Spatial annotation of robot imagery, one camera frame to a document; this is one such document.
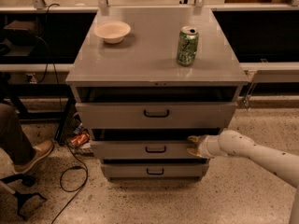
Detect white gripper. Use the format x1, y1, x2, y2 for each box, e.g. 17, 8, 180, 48
187, 135, 227, 159

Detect grey drawer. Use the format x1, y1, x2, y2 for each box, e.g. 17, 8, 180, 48
91, 141, 192, 160
101, 163, 209, 179
76, 103, 236, 129

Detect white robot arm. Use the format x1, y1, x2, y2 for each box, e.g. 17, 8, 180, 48
187, 130, 299, 224

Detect grey drawer cabinet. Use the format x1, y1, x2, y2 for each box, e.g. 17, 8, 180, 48
64, 6, 249, 183

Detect grey bottom drawer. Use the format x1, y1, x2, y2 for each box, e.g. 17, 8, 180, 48
101, 163, 209, 179

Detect grey top drawer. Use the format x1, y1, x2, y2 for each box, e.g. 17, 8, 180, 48
76, 103, 236, 129

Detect green soda can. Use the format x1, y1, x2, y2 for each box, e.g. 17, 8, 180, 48
177, 26, 199, 66

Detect orange snack bag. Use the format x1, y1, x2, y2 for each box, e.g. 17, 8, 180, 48
71, 132, 90, 148

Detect black table leg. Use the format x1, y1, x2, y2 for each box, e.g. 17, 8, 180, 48
54, 98, 75, 145

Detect white bowl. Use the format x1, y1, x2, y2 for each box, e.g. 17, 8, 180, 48
93, 21, 131, 44

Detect tan shoe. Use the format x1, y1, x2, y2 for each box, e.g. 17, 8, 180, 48
13, 140, 54, 175

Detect black office chair base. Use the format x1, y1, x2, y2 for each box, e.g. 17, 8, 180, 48
0, 173, 49, 221

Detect person leg brown trousers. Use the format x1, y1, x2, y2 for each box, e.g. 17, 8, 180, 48
0, 104, 36, 165

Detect black floor cable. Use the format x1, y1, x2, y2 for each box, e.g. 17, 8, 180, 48
35, 3, 89, 224

